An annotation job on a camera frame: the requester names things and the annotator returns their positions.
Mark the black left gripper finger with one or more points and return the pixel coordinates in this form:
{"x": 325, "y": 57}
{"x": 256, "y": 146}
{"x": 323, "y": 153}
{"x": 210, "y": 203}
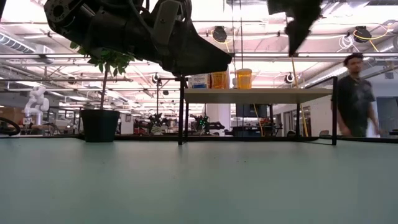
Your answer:
{"x": 192, "y": 65}
{"x": 202, "y": 46}

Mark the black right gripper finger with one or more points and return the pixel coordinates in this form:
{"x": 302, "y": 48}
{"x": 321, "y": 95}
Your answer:
{"x": 297, "y": 31}

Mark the white melatonin bottle blue label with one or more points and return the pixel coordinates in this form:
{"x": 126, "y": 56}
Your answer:
{"x": 199, "y": 81}

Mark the orange pill bottle white cap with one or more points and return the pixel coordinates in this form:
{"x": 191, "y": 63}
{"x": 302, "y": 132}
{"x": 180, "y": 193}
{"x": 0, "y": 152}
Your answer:
{"x": 244, "y": 79}
{"x": 219, "y": 81}

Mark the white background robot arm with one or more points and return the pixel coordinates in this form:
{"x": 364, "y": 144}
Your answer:
{"x": 37, "y": 104}

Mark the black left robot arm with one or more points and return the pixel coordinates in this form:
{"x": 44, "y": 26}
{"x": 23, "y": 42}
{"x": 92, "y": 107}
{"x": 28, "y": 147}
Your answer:
{"x": 77, "y": 21}

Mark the black monitor screen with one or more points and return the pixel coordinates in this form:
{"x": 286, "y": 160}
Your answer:
{"x": 248, "y": 110}

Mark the person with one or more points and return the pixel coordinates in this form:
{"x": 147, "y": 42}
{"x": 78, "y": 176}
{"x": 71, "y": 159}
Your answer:
{"x": 354, "y": 99}

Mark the green plant in black pot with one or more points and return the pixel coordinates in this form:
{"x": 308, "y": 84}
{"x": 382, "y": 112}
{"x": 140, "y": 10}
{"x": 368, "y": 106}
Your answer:
{"x": 99, "y": 124}

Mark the wooden shelf with black frame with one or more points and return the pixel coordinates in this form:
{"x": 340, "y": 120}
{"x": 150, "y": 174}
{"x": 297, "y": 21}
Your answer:
{"x": 248, "y": 96}

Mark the black table frame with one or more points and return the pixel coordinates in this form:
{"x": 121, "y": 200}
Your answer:
{"x": 149, "y": 138}

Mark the silver ventilation duct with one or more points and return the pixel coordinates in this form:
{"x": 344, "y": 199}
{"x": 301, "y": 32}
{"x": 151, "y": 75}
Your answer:
{"x": 15, "y": 43}

